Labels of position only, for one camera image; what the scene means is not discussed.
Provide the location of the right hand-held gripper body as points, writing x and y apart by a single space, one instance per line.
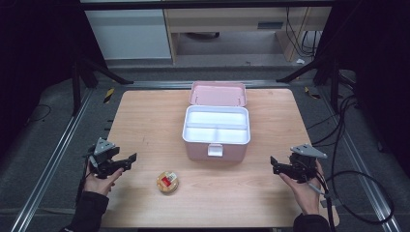
302 165

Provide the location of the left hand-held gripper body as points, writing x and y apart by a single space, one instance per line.
103 151

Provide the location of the small round tin red label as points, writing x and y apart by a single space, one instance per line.
167 182

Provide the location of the white divided tray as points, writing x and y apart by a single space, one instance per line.
216 127

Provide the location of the pink storage box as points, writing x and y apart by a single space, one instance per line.
216 94

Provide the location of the person's right hand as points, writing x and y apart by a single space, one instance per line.
304 193

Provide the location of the person's left hand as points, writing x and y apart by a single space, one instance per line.
101 184

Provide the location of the yellow black tape strip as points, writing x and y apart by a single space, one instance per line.
109 95
312 93

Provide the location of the black metal stand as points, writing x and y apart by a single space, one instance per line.
333 83
76 87

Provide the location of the white paper scrap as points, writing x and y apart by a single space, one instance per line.
300 61

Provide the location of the white cabinet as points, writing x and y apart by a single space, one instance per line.
129 34

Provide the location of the light wooden desk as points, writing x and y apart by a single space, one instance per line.
225 20

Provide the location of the metal floor rail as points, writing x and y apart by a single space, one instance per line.
361 161
51 161

